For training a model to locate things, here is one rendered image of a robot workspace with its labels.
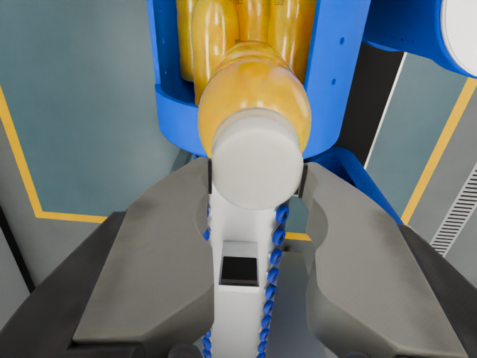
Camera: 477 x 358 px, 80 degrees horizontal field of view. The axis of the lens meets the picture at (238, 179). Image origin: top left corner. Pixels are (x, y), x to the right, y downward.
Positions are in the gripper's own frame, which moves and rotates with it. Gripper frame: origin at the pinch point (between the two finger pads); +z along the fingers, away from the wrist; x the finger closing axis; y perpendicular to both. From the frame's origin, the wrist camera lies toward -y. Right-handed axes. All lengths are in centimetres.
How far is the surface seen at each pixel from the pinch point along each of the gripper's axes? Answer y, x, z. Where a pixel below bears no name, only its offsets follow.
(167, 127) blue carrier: 8.6, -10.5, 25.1
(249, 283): 52, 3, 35
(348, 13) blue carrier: -5.4, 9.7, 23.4
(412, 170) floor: 76, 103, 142
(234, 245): 52, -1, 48
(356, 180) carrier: 56, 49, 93
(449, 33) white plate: -3, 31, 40
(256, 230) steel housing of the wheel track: 48, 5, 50
